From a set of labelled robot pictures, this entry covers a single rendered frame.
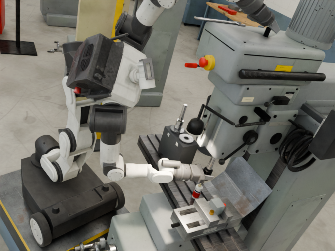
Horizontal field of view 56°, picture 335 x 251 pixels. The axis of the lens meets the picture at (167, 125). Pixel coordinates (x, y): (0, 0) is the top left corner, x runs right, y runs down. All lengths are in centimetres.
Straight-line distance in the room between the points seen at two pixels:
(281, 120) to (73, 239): 144
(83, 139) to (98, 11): 136
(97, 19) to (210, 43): 175
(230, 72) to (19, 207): 169
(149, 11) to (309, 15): 65
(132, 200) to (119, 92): 178
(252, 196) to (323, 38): 95
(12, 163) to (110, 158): 190
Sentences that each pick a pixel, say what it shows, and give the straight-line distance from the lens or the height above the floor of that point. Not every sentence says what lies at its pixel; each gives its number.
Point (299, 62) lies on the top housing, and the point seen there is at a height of 184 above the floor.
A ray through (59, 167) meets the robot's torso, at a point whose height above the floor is 74.
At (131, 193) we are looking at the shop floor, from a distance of 306.
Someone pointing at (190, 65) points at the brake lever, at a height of 170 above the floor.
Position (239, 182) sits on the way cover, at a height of 98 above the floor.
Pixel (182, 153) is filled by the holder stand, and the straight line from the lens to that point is 188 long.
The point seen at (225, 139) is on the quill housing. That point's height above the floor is 144.
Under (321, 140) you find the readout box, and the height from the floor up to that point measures 159.
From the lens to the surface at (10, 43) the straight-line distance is 566.
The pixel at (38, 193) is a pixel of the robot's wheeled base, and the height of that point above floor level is 57.
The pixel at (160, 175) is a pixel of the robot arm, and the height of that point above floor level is 115.
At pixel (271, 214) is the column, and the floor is 96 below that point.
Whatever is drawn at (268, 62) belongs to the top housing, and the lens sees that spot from 127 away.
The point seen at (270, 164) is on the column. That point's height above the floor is 120.
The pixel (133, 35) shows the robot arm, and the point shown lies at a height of 172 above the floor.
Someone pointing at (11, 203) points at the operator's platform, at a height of 40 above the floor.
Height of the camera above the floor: 217
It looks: 32 degrees down
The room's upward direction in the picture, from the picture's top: 17 degrees clockwise
